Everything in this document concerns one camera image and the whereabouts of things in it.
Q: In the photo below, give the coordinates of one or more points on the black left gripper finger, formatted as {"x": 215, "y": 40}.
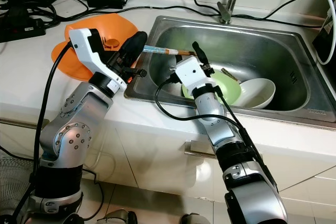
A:
{"x": 137, "y": 51}
{"x": 127, "y": 50}

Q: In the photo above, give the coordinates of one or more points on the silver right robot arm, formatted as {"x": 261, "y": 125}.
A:
{"x": 215, "y": 124}

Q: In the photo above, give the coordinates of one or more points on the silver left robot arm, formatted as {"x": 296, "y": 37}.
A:
{"x": 73, "y": 135}

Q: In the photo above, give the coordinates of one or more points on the white kitchen cabinet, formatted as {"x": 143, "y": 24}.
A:
{"x": 152, "y": 166}

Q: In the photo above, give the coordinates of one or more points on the orange spoon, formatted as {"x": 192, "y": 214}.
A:
{"x": 112, "y": 41}

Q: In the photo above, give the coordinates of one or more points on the light green plate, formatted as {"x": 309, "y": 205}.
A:
{"x": 228, "y": 85}

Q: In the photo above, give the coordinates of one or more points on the orange plastic bowl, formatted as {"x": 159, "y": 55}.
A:
{"x": 100, "y": 22}

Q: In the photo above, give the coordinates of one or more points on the white ceramic bowl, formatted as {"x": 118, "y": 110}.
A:
{"x": 257, "y": 94}

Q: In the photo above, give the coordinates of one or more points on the black power adapter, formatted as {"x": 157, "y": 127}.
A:
{"x": 105, "y": 0}

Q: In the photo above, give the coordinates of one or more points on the stainless steel sink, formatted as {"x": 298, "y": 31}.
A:
{"x": 257, "y": 38}

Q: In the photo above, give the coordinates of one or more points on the black power strip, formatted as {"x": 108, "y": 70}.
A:
{"x": 26, "y": 30}

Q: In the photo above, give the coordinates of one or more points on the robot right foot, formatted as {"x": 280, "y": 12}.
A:
{"x": 195, "y": 220}

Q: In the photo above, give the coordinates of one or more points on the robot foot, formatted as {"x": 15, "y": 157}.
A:
{"x": 116, "y": 217}
{"x": 195, "y": 220}

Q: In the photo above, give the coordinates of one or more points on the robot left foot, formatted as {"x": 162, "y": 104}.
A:
{"x": 116, "y": 217}

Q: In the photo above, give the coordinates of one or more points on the grey floor fan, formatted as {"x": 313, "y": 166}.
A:
{"x": 16, "y": 187}

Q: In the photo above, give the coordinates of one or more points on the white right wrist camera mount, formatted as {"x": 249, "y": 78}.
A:
{"x": 191, "y": 72}

